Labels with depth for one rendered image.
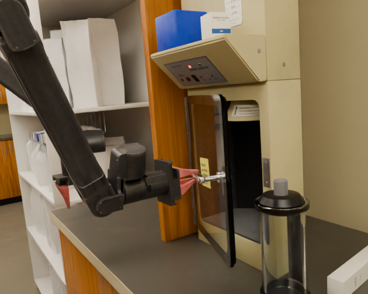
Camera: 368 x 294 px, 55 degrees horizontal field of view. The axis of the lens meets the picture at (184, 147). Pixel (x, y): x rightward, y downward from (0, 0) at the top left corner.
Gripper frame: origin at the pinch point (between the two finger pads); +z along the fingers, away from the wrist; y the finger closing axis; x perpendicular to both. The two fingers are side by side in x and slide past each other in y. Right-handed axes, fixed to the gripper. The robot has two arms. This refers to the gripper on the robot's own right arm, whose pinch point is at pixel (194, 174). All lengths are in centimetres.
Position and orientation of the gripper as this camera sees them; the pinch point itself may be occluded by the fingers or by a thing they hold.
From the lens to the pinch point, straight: 86.9
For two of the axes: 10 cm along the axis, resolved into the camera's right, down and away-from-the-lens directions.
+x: -5.5, -0.8, 8.3
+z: 8.3, -1.4, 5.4
